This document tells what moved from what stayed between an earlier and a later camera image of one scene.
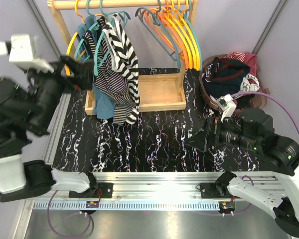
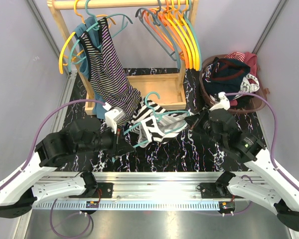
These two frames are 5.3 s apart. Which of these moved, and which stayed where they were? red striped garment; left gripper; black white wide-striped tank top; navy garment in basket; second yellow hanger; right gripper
Moved: black white wide-striped tank top; right gripper; left gripper
Stayed: red striped garment; second yellow hanger; navy garment in basket
